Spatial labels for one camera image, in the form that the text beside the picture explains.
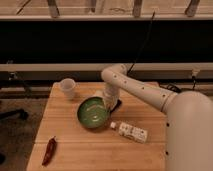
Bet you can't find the black office chair base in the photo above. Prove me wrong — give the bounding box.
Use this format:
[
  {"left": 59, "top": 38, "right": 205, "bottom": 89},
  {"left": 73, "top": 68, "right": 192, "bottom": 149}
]
[{"left": 0, "top": 109, "right": 29, "bottom": 120}]

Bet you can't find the white printed bottle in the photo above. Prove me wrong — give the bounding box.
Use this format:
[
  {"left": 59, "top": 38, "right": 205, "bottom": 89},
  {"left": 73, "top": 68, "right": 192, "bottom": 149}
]
[{"left": 110, "top": 122, "right": 148, "bottom": 143}]

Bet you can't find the red chili pepper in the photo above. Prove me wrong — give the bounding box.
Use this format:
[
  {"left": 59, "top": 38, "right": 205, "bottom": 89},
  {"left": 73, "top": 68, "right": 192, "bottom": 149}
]
[{"left": 42, "top": 137, "right": 57, "bottom": 166}]

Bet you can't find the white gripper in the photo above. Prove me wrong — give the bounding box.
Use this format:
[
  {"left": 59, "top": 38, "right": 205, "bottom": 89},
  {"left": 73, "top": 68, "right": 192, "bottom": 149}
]
[{"left": 103, "top": 84, "right": 120, "bottom": 110}]

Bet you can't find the white plastic cup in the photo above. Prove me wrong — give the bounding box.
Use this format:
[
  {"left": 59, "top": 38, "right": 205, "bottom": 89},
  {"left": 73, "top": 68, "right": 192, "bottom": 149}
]
[{"left": 59, "top": 78, "right": 76, "bottom": 99}]

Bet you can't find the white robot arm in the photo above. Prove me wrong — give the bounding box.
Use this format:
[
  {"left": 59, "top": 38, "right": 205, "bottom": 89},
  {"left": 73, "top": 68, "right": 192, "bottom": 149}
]
[{"left": 101, "top": 64, "right": 213, "bottom": 171}]

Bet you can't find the white wall plug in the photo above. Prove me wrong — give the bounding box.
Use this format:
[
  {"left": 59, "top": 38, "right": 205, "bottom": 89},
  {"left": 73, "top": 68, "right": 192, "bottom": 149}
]
[{"left": 191, "top": 68, "right": 200, "bottom": 77}]

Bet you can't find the green ceramic bowl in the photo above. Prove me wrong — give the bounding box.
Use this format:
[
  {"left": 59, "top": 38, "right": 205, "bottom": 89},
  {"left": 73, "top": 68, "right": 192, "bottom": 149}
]
[{"left": 77, "top": 97, "right": 110, "bottom": 129}]

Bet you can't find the black cable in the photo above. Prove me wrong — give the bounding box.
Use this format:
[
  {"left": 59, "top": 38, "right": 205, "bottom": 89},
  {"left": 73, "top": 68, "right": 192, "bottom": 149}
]
[{"left": 128, "top": 11, "right": 156, "bottom": 73}]

